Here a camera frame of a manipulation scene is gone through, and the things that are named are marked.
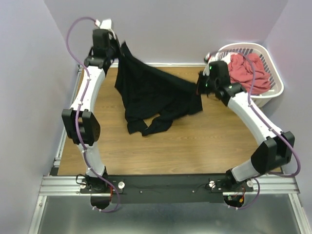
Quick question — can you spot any black t-shirt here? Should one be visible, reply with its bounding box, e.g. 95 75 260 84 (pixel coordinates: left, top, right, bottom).
115 43 203 137

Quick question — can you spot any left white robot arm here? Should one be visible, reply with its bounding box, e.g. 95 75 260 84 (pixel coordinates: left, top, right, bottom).
61 29 119 193

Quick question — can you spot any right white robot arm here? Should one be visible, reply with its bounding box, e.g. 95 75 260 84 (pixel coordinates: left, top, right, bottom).
197 60 295 190

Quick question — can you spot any red t-shirt in basket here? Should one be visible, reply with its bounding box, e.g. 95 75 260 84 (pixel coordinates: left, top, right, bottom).
228 53 271 95

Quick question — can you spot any white laundry basket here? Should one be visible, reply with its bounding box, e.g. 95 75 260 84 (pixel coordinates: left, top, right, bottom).
215 42 284 108

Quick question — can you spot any silver bolt knob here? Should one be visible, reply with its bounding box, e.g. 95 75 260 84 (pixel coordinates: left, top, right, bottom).
209 180 215 189
118 181 125 189

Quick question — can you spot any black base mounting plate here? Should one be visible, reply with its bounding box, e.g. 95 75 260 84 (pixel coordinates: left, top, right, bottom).
81 174 252 204

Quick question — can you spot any left silver bolt knob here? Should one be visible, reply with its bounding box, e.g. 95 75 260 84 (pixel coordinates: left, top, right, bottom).
118 181 125 189

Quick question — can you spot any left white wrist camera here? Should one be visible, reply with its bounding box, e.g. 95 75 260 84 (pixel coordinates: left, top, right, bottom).
95 19 114 33

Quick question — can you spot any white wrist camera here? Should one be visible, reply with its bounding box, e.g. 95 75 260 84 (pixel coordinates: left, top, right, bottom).
95 19 114 33
204 51 219 64

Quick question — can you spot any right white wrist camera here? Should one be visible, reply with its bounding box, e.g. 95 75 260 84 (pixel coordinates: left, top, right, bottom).
204 51 219 64

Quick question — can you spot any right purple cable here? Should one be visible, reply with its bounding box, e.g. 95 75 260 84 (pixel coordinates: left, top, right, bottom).
226 52 301 210

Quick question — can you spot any purple cable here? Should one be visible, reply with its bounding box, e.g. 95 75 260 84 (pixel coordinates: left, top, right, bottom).
67 17 121 213
226 52 301 210

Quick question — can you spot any aluminium frame rail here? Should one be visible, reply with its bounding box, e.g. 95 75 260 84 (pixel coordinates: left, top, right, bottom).
39 175 300 196

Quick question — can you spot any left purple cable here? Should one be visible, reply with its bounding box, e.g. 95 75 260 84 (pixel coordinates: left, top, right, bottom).
67 17 121 213

